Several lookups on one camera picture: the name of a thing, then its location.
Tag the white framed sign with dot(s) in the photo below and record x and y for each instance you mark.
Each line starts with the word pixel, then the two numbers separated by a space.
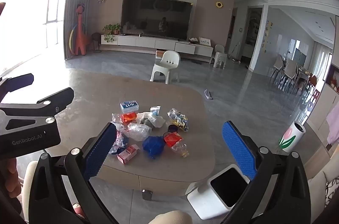
pixel 204 41

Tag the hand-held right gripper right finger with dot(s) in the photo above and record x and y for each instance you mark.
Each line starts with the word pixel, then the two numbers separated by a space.
pixel 238 150

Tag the orange cardboard box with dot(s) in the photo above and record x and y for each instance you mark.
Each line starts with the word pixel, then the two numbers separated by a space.
pixel 159 54

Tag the yellow and blue crumpled wrapper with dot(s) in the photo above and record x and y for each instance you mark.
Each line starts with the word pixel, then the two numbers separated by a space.
pixel 178 118

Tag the white bin with tulip print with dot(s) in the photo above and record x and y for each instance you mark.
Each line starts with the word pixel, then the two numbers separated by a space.
pixel 295 134

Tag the orange red packet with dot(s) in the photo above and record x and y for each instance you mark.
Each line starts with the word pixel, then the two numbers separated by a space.
pixel 172 139

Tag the white square trash bin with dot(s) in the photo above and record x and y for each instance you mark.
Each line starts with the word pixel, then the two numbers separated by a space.
pixel 212 197

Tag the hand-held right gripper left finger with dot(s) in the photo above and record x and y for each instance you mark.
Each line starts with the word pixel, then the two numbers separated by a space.
pixel 100 152

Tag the large black television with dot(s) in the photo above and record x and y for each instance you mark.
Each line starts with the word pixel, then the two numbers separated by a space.
pixel 156 17

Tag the grey curtain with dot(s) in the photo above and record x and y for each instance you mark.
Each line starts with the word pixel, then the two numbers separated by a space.
pixel 76 1

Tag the dining table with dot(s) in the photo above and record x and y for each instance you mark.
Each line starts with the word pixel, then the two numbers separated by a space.
pixel 304 75

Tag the clear plastic bottle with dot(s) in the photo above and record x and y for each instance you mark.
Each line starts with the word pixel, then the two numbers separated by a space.
pixel 181 150

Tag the sunflower wall decoration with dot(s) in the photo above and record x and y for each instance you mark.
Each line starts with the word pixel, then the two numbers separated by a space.
pixel 219 4

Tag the stacked small white stools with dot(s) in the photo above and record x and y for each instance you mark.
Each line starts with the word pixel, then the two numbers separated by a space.
pixel 219 56

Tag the pink carton box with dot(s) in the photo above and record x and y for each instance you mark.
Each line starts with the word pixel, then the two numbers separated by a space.
pixel 128 154

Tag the blue plastic bag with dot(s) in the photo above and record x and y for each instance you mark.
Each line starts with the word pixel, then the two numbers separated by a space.
pixel 153 146

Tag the white plastic chair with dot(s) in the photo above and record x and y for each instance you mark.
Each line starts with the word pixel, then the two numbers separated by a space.
pixel 168 61

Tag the person's left hand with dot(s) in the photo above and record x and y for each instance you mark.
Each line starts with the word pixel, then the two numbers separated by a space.
pixel 13 179

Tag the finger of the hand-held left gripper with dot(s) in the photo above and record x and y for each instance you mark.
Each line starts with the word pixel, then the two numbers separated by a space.
pixel 18 82
pixel 53 99

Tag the clear crumpled plastic bag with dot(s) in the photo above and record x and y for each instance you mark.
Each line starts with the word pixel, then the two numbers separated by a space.
pixel 139 131

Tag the blue and white plastic box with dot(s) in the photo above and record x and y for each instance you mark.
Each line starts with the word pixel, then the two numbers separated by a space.
pixel 129 106

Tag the white tissue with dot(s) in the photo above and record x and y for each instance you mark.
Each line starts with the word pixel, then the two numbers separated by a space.
pixel 156 120

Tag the orange snack wrapper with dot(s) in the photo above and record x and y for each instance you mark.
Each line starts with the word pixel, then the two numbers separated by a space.
pixel 129 117

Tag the broom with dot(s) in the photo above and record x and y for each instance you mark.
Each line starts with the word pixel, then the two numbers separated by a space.
pixel 234 53

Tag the orange dinosaur toy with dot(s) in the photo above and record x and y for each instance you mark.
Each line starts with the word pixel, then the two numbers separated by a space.
pixel 79 33

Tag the dark round side stool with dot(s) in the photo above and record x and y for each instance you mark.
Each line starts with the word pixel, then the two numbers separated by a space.
pixel 96 37

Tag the grey dining chairs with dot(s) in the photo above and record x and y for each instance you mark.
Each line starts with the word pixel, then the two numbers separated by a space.
pixel 286 70

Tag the clear wrapper with blue print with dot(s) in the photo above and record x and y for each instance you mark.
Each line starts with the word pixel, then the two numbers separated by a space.
pixel 120 138

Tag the small clear printed wrapper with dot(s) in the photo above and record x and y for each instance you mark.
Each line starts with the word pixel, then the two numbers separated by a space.
pixel 155 110

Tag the green potted plant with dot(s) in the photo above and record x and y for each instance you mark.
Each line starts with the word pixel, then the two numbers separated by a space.
pixel 111 28

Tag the pink hanging garment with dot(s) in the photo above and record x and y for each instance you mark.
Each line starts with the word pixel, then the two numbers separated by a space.
pixel 333 123

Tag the white television cabinet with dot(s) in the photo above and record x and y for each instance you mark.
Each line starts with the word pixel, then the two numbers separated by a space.
pixel 148 42

